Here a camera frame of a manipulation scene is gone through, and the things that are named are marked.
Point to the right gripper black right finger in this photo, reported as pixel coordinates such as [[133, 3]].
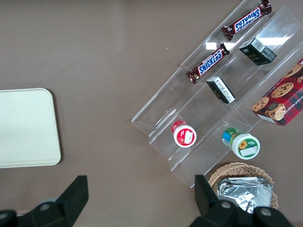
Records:
[[210, 210]]

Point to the small black carton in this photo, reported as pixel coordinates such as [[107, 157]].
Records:
[[220, 91], [258, 50]]

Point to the silver foil packets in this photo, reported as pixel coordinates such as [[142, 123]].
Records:
[[246, 194]]

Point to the green label white-lid cup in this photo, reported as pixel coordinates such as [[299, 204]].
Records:
[[243, 144]]

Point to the Snickers bar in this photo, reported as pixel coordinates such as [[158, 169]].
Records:
[[247, 20], [209, 62]]

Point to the cream rectangular tray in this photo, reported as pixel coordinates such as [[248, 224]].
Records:
[[26, 127]]

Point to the oval light wicker basket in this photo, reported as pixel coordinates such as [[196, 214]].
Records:
[[236, 169]]

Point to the clear acrylic step display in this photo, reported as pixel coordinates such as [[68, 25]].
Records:
[[163, 118]]

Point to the red tartan cookie box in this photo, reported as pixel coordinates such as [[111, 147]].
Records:
[[281, 99]]

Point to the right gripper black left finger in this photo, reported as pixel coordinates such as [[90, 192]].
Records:
[[68, 203]]

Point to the red label white-lid cup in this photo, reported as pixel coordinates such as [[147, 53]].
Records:
[[184, 137]]

